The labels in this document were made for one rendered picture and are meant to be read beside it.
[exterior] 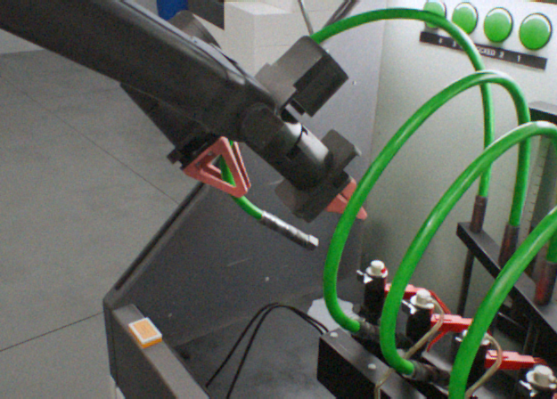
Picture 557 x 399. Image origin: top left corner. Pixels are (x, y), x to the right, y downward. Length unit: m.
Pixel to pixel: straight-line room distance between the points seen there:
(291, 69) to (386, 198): 0.61
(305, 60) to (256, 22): 2.93
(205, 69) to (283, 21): 3.10
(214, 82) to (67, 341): 2.08
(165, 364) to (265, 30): 2.85
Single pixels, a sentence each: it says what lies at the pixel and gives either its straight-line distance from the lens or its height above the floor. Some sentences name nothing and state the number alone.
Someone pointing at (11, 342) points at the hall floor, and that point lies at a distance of 2.60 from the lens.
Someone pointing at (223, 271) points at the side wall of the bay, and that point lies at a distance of 1.08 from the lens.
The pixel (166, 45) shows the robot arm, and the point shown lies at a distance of 0.48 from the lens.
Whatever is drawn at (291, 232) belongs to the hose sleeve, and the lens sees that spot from 0.84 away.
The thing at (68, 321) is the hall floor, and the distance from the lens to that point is 2.64.
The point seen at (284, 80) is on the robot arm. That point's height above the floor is 1.37.
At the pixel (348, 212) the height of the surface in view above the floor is 1.26.
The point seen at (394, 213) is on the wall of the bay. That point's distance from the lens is 1.19.
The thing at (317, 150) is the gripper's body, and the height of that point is 1.29.
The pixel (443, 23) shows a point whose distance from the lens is 0.81.
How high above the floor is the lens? 1.53
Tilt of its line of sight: 25 degrees down
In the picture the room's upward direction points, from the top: 2 degrees clockwise
